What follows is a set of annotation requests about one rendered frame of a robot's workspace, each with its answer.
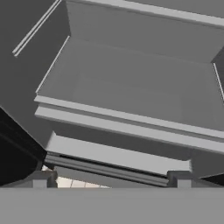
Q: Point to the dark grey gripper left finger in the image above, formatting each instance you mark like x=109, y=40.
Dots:
x=43, y=179

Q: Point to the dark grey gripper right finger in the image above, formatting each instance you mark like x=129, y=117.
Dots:
x=180, y=180

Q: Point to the thin grey fridge shelf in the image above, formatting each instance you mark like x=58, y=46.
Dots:
x=151, y=11

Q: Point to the grey fridge drawer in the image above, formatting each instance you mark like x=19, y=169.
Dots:
x=116, y=157

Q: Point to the grey fridge door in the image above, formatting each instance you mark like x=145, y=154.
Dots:
x=26, y=73

